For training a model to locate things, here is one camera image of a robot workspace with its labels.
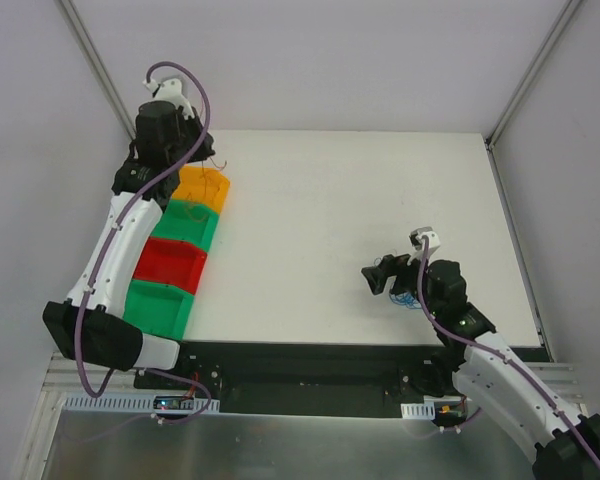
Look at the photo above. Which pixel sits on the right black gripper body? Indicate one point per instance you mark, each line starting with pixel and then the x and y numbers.
pixel 397 273

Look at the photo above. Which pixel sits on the right white cable duct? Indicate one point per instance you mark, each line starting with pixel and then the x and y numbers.
pixel 418 411

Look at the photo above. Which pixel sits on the left aluminium frame post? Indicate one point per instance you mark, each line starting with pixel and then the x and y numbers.
pixel 87 46

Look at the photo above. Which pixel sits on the right aluminium frame post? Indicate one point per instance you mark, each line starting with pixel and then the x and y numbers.
pixel 559 27

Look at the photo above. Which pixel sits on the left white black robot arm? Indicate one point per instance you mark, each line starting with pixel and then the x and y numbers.
pixel 89 323

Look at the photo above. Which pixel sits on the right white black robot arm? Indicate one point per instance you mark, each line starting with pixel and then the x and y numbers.
pixel 559 441

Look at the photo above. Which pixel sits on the lower green plastic bin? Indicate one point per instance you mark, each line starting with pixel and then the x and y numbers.
pixel 158 309

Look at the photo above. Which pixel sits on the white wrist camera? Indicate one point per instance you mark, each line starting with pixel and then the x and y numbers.
pixel 170 90
pixel 425 242

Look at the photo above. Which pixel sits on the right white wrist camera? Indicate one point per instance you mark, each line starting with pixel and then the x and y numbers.
pixel 425 242

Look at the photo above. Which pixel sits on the white cable duct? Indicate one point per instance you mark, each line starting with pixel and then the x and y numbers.
pixel 418 411
pixel 140 404

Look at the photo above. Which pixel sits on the red plastic bin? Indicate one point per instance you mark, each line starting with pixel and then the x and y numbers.
pixel 171 262

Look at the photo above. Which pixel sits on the green plastic bin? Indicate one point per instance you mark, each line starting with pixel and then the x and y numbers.
pixel 158 309
pixel 189 222

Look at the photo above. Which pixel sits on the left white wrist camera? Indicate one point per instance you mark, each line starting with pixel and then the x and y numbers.
pixel 170 90

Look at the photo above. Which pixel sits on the orange plastic bin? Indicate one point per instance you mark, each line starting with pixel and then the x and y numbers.
pixel 204 186

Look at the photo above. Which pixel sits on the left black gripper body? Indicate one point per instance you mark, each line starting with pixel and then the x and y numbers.
pixel 200 145

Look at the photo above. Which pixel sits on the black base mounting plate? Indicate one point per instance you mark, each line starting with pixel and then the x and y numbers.
pixel 346 380

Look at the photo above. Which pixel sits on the upper green plastic bin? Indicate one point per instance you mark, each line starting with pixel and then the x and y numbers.
pixel 189 222

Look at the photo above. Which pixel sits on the aluminium front rail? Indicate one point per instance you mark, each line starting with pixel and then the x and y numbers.
pixel 62 376

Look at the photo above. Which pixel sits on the aluminium frame post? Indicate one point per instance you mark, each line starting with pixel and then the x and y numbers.
pixel 559 27
pixel 87 46

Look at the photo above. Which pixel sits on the left white cable duct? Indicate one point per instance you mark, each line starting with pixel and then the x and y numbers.
pixel 140 404

